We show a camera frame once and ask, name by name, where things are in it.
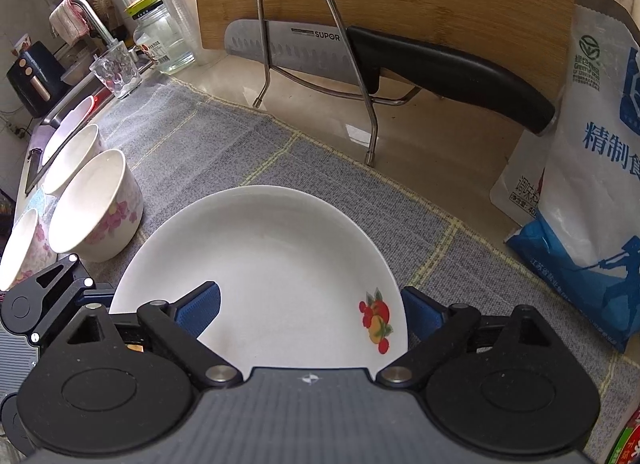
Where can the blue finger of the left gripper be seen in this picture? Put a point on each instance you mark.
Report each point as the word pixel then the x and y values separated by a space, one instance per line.
pixel 103 295

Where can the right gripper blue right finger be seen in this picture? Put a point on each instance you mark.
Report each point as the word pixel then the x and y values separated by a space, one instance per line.
pixel 424 315

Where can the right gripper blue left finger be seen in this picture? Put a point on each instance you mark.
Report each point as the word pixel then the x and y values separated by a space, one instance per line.
pixel 194 311

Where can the white floral bowl front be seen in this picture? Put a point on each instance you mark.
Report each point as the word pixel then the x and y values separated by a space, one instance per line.
pixel 27 251

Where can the white floral bowl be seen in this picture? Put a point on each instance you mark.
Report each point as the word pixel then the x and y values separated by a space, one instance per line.
pixel 99 212
pixel 27 251

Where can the white fruit-print plate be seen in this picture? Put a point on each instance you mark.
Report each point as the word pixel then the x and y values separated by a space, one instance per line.
pixel 301 285

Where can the metal kitchen faucet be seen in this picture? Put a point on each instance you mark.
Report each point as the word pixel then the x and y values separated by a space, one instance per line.
pixel 95 21

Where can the grey checked dish mat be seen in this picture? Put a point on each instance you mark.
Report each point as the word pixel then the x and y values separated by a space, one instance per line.
pixel 183 144

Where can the blue white salt bag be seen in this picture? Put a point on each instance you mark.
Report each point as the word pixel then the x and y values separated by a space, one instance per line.
pixel 584 241

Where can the red white colander basin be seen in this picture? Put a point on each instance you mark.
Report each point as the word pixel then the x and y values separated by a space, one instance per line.
pixel 71 120

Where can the clear glass cup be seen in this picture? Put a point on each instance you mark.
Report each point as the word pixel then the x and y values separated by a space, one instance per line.
pixel 116 69

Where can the black air fryer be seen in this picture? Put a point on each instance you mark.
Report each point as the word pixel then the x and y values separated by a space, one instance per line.
pixel 36 77

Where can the green lidded sauce jar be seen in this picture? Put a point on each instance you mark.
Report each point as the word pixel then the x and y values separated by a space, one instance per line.
pixel 626 450

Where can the clear glass jar green lid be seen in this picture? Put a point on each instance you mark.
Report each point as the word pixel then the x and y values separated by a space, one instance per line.
pixel 158 35

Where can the pink white dish cloth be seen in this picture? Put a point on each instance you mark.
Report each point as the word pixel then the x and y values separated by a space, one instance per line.
pixel 68 23

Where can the metal wire board stand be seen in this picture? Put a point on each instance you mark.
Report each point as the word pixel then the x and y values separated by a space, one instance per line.
pixel 290 48

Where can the black-handled kitchen knife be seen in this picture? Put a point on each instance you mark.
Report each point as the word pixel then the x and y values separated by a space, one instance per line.
pixel 452 74

